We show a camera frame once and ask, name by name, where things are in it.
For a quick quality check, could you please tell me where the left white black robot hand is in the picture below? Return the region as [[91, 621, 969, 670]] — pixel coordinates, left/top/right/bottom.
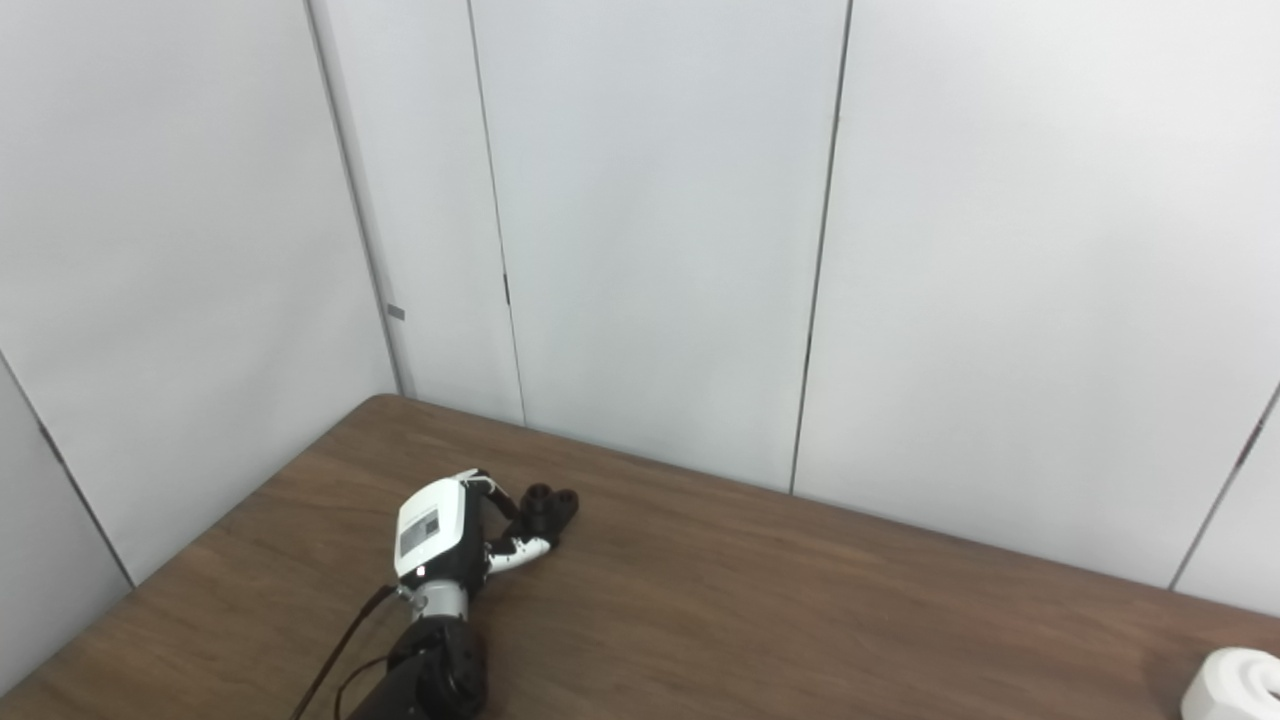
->
[[392, 468, 555, 593]]

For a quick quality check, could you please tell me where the black flanged holder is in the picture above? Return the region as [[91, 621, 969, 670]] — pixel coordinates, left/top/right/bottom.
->
[[518, 483, 581, 547]]

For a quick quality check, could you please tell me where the round white piece with holes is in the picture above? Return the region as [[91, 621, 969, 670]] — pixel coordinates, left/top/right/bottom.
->
[[1180, 647, 1280, 720]]

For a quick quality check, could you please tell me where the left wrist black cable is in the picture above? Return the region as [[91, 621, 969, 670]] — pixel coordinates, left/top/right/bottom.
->
[[289, 584, 401, 720]]

